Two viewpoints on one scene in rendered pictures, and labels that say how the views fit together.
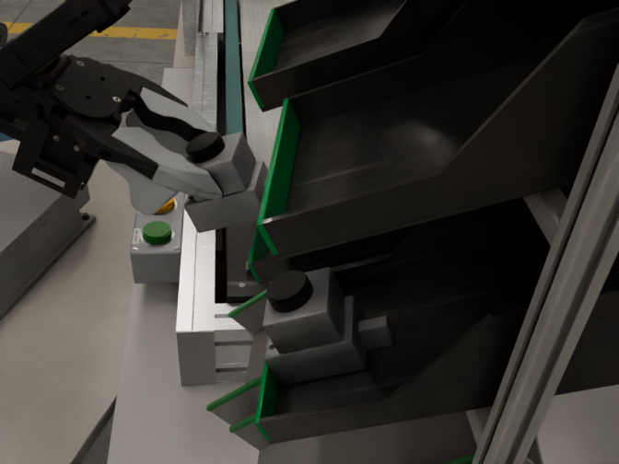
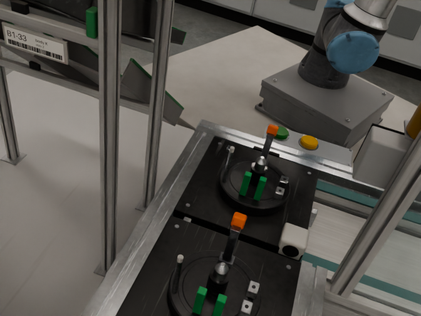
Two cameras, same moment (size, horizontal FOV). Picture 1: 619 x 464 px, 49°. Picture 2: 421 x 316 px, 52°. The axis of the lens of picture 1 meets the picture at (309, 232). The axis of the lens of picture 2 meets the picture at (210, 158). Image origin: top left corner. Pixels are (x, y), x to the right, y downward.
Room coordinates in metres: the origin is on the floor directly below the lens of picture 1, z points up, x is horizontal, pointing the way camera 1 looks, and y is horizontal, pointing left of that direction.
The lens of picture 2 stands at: (0.85, -0.62, 1.55)
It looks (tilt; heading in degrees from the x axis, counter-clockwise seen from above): 40 degrees down; 109
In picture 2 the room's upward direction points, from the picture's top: 12 degrees clockwise
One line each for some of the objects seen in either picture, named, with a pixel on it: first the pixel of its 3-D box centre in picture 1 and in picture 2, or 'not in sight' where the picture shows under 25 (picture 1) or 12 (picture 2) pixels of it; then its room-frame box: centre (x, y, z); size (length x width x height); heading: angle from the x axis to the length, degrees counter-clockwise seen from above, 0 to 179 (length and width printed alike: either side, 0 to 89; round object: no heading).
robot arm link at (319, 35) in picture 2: not in sight; (342, 23); (0.74, 0.58, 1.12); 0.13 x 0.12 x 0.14; 111
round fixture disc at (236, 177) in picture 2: not in sight; (254, 184); (0.75, 0.00, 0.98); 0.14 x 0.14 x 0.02
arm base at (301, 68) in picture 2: not in sight; (327, 61); (0.74, 0.59, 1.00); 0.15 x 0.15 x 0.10
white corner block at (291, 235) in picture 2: not in sight; (292, 241); (0.86, -0.09, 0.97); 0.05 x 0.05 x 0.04; 8
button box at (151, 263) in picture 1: (162, 221); (304, 153); (0.80, 0.22, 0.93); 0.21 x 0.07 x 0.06; 8
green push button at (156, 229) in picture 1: (157, 234); (279, 134); (0.73, 0.21, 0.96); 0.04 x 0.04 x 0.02
